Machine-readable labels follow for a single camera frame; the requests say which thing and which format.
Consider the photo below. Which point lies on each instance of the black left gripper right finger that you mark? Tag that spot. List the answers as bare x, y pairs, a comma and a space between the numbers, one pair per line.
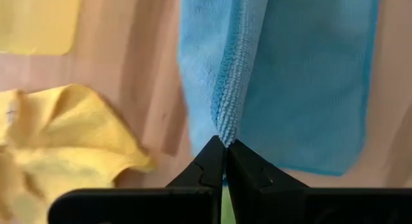
264, 192

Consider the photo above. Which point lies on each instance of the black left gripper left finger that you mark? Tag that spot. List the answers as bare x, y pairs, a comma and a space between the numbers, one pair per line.
199, 185

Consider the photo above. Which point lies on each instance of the blue microfiber towel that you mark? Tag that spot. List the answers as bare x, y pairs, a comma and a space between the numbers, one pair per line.
289, 72

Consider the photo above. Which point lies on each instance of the yellow microfiber towel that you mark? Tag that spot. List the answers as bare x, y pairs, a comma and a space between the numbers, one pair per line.
64, 137

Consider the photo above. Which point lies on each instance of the translucent yellow plastic tray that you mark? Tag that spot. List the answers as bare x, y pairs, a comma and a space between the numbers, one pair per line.
38, 21

